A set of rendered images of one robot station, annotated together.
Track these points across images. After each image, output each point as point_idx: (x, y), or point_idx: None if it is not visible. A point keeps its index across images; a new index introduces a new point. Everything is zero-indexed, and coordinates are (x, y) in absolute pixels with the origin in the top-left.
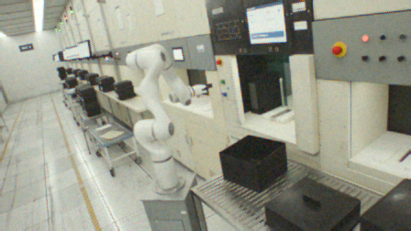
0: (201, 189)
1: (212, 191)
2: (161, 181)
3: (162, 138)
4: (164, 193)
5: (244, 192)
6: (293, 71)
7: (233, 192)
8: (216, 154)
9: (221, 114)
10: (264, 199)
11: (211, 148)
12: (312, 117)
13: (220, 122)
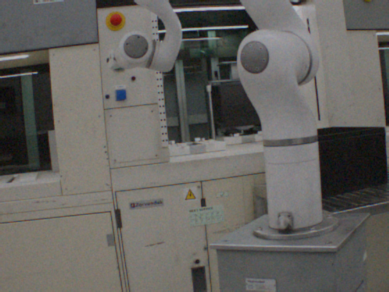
0: (344, 206)
1: (357, 201)
2: (316, 201)
3: (315, 74)
4: (336, 224)
5: (381, 188)
6: (321, 17)
7: (374, 192)
8: (62, 286)
9: (98, 153)
10: None
11: (37, 280)
12: (351, 80)
13: (90, 179)
